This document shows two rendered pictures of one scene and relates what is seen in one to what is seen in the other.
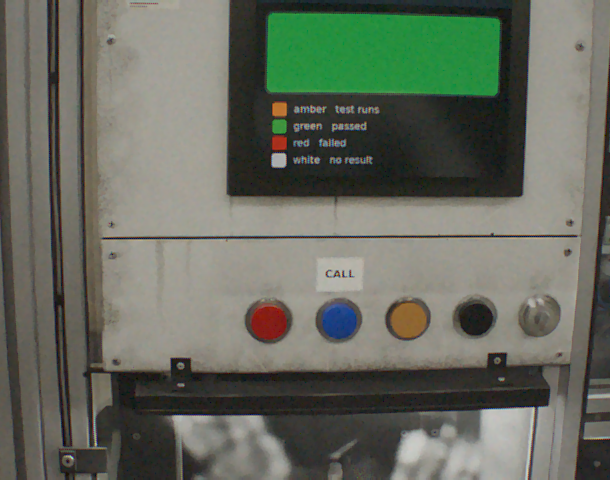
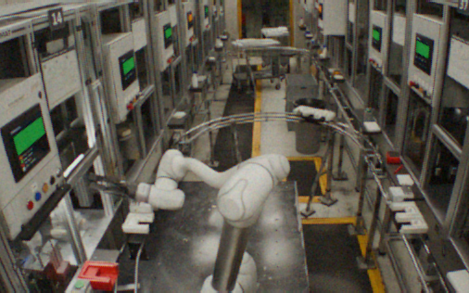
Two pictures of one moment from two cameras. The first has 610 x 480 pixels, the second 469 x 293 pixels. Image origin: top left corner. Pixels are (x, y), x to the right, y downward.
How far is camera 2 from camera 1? 102 cm
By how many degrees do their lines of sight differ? 73
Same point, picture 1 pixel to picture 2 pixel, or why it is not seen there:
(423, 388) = (57, 197)
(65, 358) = (3, 245)
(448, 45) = (36, 127)
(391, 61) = (31, 135)
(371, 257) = (36, 179)
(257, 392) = (40, 219)
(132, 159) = (0, 187)
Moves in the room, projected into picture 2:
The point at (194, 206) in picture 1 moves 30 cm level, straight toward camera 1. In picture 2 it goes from (12, 190) to (90, 193)
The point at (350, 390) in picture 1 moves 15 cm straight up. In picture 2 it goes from (49, 207) to (39, 171)
